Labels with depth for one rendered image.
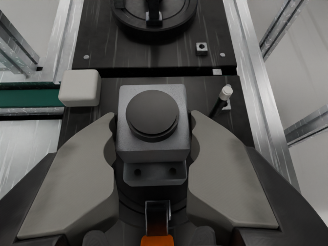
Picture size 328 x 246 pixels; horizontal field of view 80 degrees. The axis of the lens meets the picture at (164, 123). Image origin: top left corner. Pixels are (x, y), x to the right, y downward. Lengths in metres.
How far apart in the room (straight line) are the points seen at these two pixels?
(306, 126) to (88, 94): 0.28
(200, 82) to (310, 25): 0.40
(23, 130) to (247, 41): 0.38
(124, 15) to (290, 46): 0.38
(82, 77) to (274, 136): 0.26
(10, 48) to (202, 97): 0.25
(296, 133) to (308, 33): 0.34
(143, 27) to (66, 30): 0.14
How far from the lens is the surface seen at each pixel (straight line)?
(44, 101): 0.33
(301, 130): 0.32
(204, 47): 0.31
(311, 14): 0.67
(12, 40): 0.32
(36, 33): 0.57
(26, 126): 0.37
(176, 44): 0.32
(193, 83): 0.28
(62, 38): 0.38
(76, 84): 0.27
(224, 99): 0.16
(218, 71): 0.31
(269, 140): 0.30
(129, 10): 0.35
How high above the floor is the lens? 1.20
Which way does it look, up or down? 67 degrees down
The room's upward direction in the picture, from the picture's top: 2 degrees clockwise
